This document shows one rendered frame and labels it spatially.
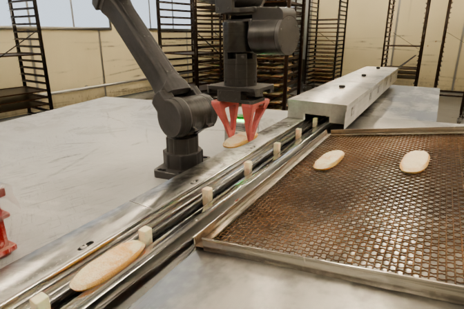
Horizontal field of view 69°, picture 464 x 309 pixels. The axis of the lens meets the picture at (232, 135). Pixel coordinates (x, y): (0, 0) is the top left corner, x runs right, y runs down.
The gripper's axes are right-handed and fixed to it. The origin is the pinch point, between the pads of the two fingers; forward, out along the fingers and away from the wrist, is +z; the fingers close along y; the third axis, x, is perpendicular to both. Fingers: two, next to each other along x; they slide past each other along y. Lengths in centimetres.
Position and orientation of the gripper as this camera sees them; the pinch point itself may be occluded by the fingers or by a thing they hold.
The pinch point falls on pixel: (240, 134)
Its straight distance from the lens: 61.4
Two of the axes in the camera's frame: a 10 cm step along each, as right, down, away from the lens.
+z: 0.2, 9.6, 2.8
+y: 8.5, 1.3, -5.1
